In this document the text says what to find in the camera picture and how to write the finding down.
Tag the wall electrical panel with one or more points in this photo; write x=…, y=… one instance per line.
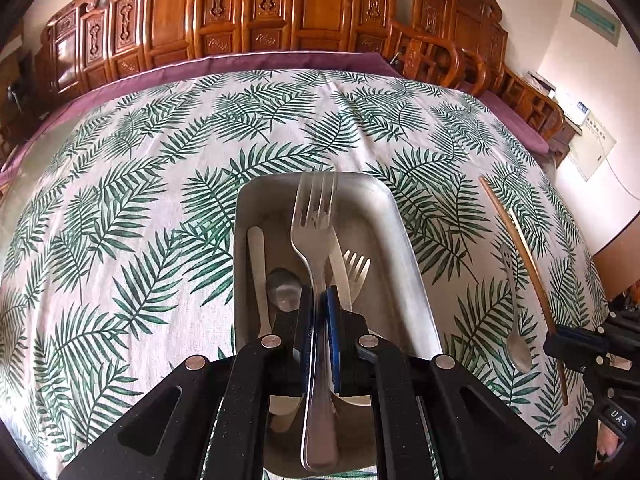
x=592, y=147

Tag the brown wooden cabinet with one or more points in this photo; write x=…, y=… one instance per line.
x=620, y=265

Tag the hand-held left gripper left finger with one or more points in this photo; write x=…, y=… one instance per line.
x=300, y=355

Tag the person's right hand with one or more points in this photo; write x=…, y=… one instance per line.
x=607, y=449

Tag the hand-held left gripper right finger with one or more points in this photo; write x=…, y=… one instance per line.
x=334, y=350

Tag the purple under cloth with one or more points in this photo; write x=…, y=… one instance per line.
x=100, y=92

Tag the grey rectangular tray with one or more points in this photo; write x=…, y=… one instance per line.
x=390, y=260

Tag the white wall device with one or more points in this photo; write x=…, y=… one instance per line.
x=577, y=109

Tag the pale wooden fork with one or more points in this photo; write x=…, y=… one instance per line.
x=357, y=272

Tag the metal fork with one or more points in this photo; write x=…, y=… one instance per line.
x=312, y=240

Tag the green wall sign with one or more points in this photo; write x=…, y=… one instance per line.
x=595, y=17

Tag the carved wooden high-back seat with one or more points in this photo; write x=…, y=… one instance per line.
x=465, y=15

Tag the brown wooden chopstick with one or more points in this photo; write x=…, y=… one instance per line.
x=522, y=260

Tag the metal spoon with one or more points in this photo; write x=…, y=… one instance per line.
x=517, y=345
x=280, y=285

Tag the green leaf print tablecloth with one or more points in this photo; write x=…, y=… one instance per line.
x=150, y=185

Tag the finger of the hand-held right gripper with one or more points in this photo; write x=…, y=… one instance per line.
x=575, y=347
x=620, y=321

